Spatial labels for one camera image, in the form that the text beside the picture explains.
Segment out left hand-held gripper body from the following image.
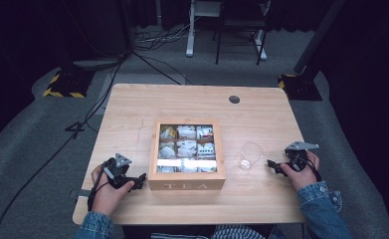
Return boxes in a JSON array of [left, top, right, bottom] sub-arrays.
[[101, 152, 140, 191]]

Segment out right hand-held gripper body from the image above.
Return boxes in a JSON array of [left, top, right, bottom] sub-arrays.
[[283, 140, 320, 173]]

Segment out person's right hand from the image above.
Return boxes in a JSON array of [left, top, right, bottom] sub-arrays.
[[279, 149, 321, 192]]

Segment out person's left hand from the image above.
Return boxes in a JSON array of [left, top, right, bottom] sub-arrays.
[[91, 163, 136, 217]]

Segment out clear glass cup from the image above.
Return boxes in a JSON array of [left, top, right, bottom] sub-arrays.
[[238, 141, 265, 172]]

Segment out grey clamp on table edge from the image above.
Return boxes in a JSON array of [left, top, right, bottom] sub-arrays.
[[70, 188, 93, 201]]

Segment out wooden tea box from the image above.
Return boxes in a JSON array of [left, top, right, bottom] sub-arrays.
[[147, 118, 227, 191]]

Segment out pile of tea bags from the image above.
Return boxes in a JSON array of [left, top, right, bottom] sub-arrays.
[[157, 123, 218, 174]]

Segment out black stand base hazard stripes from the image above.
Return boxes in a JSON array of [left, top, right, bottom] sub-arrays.
[[277, 73, 323, 102], [42, 67, 96, 100]]

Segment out person's striped shirt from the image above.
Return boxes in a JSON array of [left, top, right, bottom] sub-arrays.
[[149, 224, 285, 239]]

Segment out black slanted stand pole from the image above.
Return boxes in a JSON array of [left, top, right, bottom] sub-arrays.
[[292, 0, 348, 76]]

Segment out black metal chair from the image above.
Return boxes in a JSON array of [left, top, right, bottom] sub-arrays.
[[213, 0, 272, 67]]

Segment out right hand-held gripper black cable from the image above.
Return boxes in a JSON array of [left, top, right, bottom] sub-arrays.
[[300, 154, 323, 183]]

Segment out hand-held gripper black cable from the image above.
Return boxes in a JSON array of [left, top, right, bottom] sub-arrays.
[[300, 154, 323, 183], [87, 161, 112, 212]]

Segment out left hand-held gripper black cable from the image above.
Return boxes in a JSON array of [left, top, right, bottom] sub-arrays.
[[87, 161, 112, 212]]

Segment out long black floor cable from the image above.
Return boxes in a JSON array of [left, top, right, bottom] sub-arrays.
[[0, 49, 135, 239]]

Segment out thin black floor cable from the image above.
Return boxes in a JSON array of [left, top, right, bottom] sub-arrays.
[[131, 50, 194, 87]]

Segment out bundle of floor cables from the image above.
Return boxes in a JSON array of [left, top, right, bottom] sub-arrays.
[[134, 16, 200, 53]]

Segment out white desk frame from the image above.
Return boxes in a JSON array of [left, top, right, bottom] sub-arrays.
[[185, 0, 270, 62]]

